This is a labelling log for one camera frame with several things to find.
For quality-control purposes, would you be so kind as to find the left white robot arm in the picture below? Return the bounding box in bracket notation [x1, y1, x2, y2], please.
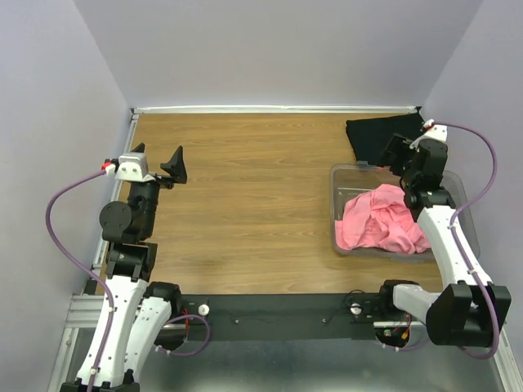
[61, 144, 188, 391]

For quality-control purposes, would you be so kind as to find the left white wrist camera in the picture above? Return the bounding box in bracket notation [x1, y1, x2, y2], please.
[101, 152, 152, 183]

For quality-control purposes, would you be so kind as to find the clear plastic bin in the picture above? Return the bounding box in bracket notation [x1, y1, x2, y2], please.
[329, 162, 481, 262]

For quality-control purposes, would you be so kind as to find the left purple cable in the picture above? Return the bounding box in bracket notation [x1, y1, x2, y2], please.
[44, 169, 119, 392]

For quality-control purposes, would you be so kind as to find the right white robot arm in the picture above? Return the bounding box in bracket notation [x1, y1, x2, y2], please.
[375, 135, 512, 358]

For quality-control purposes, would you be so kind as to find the pink t shirt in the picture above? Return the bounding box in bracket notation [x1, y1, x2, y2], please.
[334, 184, 431, 255]

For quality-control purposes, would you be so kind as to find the aluminium frame rail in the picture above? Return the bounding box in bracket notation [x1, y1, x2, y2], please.
[47, 294, 104, 391]

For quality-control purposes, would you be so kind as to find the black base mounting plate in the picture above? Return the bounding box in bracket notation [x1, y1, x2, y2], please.
[182, 291, 405, 341]

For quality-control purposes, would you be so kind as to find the black folded t shirt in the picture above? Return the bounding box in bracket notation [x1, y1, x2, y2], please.
[346, 113, 424, 165]

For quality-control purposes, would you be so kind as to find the back aluminium table rail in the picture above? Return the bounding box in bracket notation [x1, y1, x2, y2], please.
[132, 105, 418, 114]

